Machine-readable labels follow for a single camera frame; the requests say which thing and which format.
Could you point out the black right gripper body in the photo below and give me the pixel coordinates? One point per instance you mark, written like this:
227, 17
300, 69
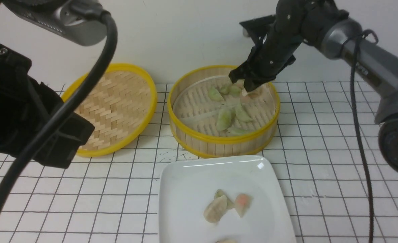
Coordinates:
282, 39

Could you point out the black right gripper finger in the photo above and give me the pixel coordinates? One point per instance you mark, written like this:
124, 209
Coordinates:
242, 72
253, 79

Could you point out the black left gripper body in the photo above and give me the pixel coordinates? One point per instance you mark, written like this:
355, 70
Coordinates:
26, 106

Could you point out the pale green steamed dumpling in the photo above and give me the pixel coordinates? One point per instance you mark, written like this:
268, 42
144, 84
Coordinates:
224, 119

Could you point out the beige white steamed dumpling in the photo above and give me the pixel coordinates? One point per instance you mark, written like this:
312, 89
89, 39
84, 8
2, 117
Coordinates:
215, 210

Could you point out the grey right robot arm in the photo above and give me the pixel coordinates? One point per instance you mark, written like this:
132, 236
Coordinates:
319, 23

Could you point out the green dumpling on plate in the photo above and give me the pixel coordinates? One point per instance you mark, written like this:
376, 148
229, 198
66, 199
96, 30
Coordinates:
220, 193

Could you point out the white square ceramic plate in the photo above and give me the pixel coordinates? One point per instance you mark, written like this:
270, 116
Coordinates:
187, 187

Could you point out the pink dumpling on plate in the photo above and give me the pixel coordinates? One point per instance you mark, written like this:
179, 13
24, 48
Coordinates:
242, 204

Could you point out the green dumpling top pair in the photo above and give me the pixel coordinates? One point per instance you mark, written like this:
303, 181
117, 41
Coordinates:
230, 89

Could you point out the yellow-rimmed bamboo steamer basket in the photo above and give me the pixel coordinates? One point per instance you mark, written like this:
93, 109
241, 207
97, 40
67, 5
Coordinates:
193, 115

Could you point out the yellow-rimmed bamboo steamer lid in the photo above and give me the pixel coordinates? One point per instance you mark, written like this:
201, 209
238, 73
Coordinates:
120, 107

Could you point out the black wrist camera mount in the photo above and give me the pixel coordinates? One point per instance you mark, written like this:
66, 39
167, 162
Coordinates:
257, 28

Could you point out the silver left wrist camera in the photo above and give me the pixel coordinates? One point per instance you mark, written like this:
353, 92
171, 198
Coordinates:
66, 18

